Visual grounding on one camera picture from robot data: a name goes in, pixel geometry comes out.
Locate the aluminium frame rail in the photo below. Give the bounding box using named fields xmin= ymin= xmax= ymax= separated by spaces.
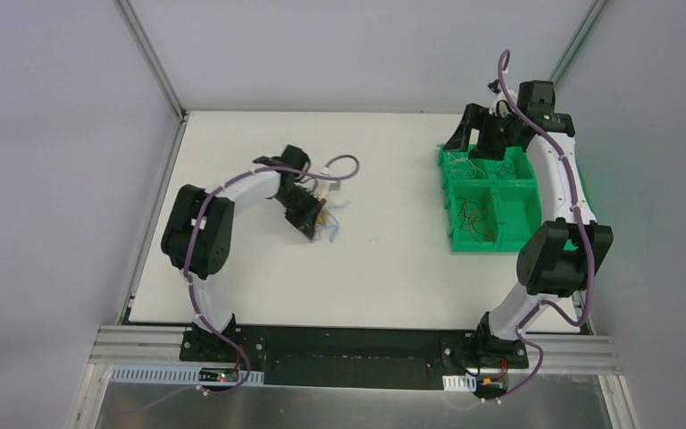
xmin=89 ymin=325 xmax=623 ymax=375

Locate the right control circuit board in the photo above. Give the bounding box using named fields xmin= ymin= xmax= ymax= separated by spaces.
xmin=477 ymin=377 xmax=508 ymax=391

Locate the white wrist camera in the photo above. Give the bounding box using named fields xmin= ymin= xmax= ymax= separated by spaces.
xmin=315 ymin=180 xmax=341 ymax=198
xmin=487 ymin=80 xmax=502 ymax=95

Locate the red wire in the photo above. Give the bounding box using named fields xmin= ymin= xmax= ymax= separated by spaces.
xmin=458 ymin=198 xmax=498 ymax=244

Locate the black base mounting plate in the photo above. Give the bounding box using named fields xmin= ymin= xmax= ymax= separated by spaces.
xmin=180 ymin=324 xmax=529 ymax=391

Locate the control circuit board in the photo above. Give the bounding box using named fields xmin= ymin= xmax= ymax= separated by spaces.
xmin=198 ymin=367 xmax=240 ymax=384
xmin=477 ymin=377 xmax=508 ymax=391

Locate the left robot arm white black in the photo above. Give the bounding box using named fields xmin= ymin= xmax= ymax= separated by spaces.
xmin=160 ymin=145 xmax=339 ymax=362

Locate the white wire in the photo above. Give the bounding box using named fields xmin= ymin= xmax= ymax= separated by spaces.
xmin=446 ymin=148 xmax=488 ymax=181

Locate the green divided plastic bin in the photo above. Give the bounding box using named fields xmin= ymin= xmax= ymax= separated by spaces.
xmin=437 ymin=146 xmax=543 ymax=255

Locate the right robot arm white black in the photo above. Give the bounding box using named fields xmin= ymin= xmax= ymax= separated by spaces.
xmin=440 ymin=80 xmax=614 ymax=367

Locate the left control circuit board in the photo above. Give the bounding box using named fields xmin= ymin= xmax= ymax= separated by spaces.
xmin=198 ymin=367 xmax=240 ymax=384

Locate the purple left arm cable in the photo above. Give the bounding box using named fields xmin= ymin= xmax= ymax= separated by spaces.
xmin=181 ymin=154 xmax=361 ymax=398

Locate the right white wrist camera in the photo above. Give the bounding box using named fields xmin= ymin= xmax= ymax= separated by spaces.
xmin=487 ymin=80 xmax=502 ymax=95

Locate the yellow blue wire bundle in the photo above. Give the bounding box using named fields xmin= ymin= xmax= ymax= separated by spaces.
xmin=313 ymin=201 xmax=351 ymax=244

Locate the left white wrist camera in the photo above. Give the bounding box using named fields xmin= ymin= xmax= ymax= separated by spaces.
xmin=315 ymin=180 xmax=341 ymax=198

